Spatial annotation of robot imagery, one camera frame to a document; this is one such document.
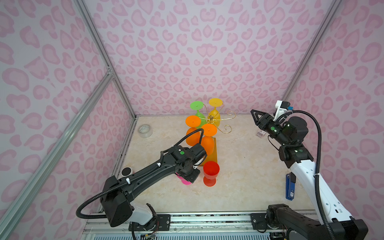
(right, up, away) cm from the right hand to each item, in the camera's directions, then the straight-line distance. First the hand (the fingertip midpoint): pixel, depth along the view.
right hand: (254, 111), depth 66 cm
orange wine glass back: (-27, -4, +5) cm, 28 cm away
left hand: (-27, -31, +8) cm, 42 cm away
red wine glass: (-18, -29, +10) cm, 36 cm away
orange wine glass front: (-20, -13, +6) cm, 25 cm away
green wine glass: (-24, +5, +14) cm, 29 cm away
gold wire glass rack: (-15, -26, +28) cm, 41 cm away
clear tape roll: (-63, -10, +43) cm, 77 cm away
